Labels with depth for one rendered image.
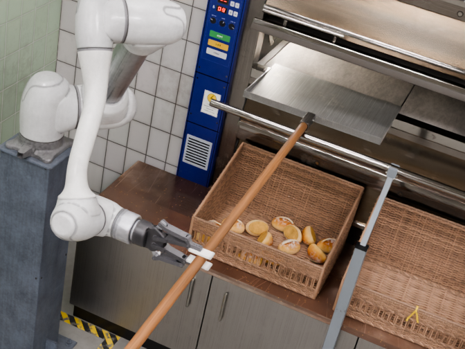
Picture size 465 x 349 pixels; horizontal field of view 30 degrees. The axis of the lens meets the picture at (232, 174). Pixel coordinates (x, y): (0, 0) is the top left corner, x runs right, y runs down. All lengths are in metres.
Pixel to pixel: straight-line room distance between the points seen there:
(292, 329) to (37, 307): 0.98
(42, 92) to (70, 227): 0.78
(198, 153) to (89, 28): 1.41
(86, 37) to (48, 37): 1.40
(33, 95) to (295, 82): 1.09
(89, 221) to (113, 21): 0.57
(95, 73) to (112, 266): 1.30
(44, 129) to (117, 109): 0.26
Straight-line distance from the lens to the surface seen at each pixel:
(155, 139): 3.88
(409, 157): 3.50
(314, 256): 3.48
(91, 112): 2.45
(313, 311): 3.29
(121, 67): 2.74
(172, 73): 3.71
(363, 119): 3.35
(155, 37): 2.52
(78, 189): 2.35
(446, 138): 3.43
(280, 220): 3.61
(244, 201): 2.66
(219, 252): 3.38
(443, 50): 3.30
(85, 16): 2.48
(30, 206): 3.16
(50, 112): 2.98
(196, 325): 3.55
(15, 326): 3.54
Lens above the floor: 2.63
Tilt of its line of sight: 31 degrees down
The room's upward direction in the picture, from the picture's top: 13 degrees clockwise
